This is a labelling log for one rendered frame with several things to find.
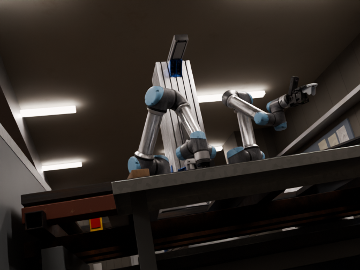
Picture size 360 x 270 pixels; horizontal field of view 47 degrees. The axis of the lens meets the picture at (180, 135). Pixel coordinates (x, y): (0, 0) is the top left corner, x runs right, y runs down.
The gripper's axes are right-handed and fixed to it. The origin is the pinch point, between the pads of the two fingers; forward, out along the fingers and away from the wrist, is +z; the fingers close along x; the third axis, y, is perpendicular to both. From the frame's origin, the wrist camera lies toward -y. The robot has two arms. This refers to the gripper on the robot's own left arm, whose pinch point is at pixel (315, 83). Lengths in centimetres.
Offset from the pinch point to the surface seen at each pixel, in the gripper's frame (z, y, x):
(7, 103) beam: -330, -100, 92
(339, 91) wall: -186, -111, -330
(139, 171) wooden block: 10, 54, 123
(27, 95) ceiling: -382, -134, 56
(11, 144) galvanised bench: -6, 42, 160
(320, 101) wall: -235, -117, -350
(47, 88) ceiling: -357, -137, 37
